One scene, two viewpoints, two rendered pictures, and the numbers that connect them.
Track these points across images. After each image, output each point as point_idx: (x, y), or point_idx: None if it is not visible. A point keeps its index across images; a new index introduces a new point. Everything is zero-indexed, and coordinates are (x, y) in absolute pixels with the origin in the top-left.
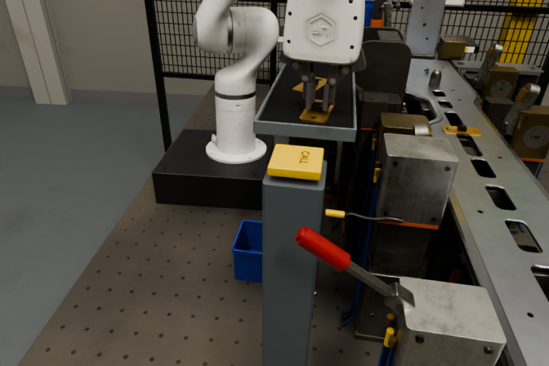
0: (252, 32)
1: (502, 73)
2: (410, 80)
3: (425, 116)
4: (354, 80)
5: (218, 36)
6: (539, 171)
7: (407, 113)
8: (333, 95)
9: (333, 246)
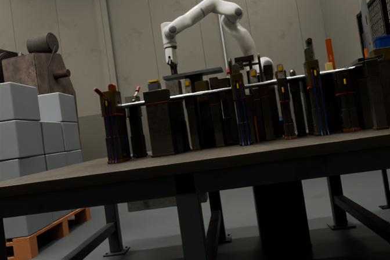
0: (253, 67)
1: (304, 64)
2: (298, 79)
3: (205, 80)
4: (195, 71)
5: (248, 70)
6: (237, 106)
7: (252, 89)
8: (172, 71)
9: (137, 88)
